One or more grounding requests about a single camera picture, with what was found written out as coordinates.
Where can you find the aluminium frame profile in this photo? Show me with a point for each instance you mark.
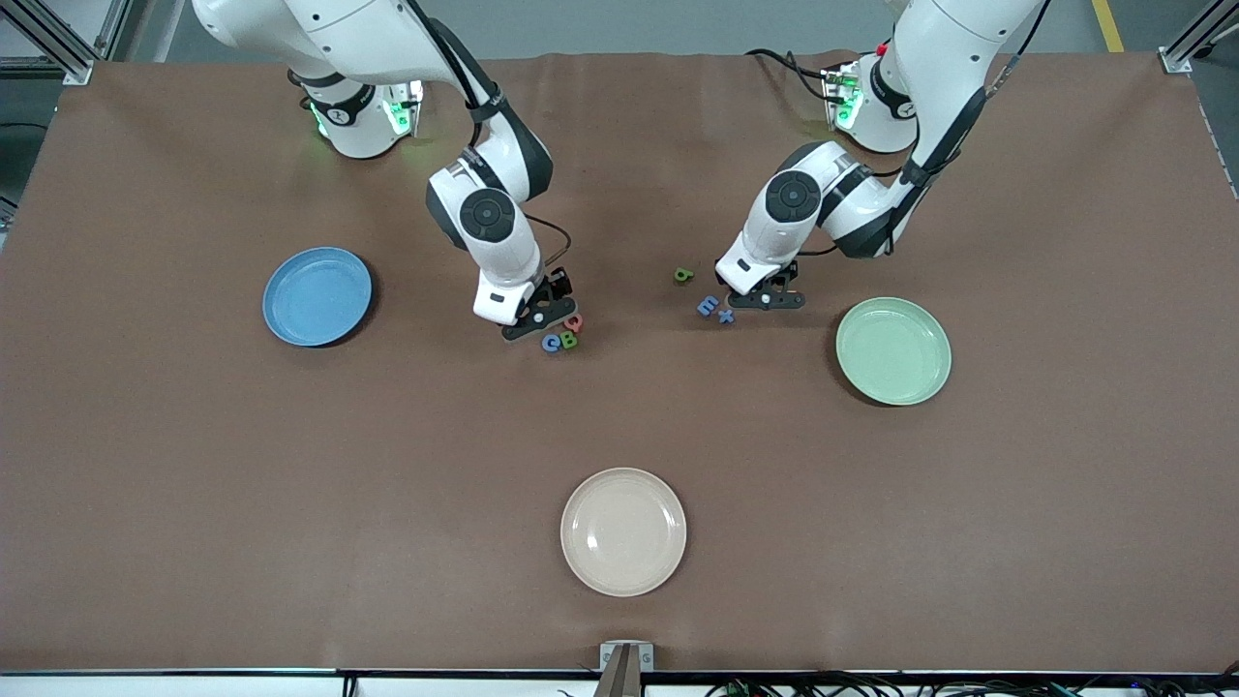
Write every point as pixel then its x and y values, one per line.
pixel 1176 60
pixel 77 70

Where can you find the grey metal camera bracket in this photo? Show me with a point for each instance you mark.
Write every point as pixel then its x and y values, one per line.
pixel 610 656

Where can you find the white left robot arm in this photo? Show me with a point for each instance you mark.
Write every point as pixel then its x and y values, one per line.
pixel 929 58

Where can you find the blue foam letter E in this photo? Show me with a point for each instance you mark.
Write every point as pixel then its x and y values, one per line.
pixel 706 306

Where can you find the brown table mat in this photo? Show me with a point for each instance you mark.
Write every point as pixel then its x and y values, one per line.
pixel 619 426

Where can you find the blue plate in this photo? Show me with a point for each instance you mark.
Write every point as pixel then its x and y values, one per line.
pixel 317 296

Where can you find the green plate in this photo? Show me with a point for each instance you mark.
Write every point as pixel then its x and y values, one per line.
pixel 893 350

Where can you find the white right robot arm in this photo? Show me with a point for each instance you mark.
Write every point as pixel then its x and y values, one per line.
pixel 508 261

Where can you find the cream plate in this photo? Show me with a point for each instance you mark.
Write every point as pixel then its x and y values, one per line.
pixel 623 531

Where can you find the blue foam letter G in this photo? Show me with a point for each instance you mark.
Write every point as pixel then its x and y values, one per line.
pixel 546 344

